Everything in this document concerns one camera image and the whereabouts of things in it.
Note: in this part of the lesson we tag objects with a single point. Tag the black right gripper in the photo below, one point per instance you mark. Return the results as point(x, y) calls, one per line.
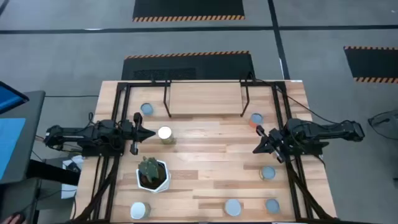
point(278, 141)

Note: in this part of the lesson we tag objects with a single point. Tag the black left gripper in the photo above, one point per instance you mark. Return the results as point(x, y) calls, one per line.
point(129, 132)

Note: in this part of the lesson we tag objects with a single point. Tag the yellow green label tin can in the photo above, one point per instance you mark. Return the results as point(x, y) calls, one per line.
point(164, 133)

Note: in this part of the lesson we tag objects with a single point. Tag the short light blue can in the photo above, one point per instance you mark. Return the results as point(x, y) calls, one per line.
point(146, 109)

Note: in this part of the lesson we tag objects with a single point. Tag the yellow orange label tin can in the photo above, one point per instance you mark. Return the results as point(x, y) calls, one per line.
point(268, 172)

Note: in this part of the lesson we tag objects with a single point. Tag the yellow red print tin can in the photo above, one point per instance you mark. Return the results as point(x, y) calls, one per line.
point(272, 206)

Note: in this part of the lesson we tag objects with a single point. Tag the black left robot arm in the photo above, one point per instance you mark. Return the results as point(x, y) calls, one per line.
point(93, 133)

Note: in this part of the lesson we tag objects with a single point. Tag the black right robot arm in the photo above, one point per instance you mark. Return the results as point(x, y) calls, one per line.
point(326, 130)

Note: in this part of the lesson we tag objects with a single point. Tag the orange circle pattern can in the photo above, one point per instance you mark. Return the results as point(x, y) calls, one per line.
point(256, 119)

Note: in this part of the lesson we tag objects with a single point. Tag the green cactus plant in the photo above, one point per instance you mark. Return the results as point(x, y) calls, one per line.
point(149, 169)

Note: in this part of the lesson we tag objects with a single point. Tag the white faceted plant pot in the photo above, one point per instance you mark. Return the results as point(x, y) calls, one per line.
point(161, 188)

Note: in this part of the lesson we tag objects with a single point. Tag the silver white lid tin can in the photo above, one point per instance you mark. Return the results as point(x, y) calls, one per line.
point(140, 210)

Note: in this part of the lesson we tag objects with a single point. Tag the white box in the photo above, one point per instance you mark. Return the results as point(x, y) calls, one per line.
point(70, 189)

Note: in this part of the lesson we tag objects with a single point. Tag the black hazard stripe floor mat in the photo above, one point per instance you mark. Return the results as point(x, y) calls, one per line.
point(217, 67)
point(188, 7)
point(373, 62)

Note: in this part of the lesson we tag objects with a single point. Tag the black elongated object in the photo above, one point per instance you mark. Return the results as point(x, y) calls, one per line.
point(53, 172)

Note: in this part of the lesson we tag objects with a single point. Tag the grey chair base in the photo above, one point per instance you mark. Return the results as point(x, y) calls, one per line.
point(385, 124)

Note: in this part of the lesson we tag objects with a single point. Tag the blue sheet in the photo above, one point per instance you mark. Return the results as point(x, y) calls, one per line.
point(9, 143)

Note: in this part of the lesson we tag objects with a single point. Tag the laptop screen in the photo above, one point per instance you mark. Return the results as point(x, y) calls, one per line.
point(9, 98)

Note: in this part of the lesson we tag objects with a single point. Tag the black computer mouse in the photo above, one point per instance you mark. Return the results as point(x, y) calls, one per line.
point(18, 216)

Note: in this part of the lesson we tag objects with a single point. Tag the person's hand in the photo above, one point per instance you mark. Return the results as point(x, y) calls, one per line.
point(7, 220)

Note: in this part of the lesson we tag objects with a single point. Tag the black metal table frame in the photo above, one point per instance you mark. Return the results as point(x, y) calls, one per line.
point(122, 85)

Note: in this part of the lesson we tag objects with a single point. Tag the wooden shelf with black frame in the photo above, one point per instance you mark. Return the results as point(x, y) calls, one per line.
point(205, 98)

